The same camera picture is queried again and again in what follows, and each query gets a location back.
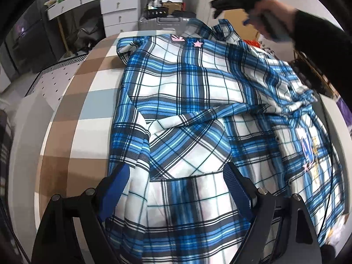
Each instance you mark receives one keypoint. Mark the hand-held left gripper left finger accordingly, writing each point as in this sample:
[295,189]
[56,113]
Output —
[115,187]

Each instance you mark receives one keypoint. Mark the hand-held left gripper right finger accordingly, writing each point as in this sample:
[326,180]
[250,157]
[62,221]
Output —
[236,184]

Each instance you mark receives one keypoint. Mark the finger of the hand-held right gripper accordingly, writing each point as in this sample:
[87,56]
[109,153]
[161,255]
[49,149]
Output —
[231,2]

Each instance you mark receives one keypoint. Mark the blue plaid shirt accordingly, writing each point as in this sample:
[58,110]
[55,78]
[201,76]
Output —
[192,88]

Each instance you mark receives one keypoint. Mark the person's right forearm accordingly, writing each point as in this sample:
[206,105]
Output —
[316,33]

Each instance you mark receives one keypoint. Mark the person's right hand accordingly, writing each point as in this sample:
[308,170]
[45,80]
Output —
[280,13]

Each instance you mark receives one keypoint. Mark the silver suitcase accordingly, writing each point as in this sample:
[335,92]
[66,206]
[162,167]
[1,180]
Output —
[165,23]

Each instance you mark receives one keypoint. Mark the black perforated box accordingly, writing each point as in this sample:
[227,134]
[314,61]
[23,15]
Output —
[156,12]

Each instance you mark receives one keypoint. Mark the brown checked table cover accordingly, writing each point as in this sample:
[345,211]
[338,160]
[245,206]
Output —
[90,110]

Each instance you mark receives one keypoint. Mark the purple bag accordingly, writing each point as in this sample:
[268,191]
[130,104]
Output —
[346,115]

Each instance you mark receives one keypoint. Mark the white desk with drawers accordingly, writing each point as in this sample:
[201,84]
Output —
[118,5]

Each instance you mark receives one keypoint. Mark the white dotted floor mat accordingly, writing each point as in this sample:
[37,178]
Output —
[52,77]

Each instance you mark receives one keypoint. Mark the dark bag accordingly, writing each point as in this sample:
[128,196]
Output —
[85,35]

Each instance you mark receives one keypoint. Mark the black television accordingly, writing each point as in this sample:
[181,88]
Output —
[30,46]

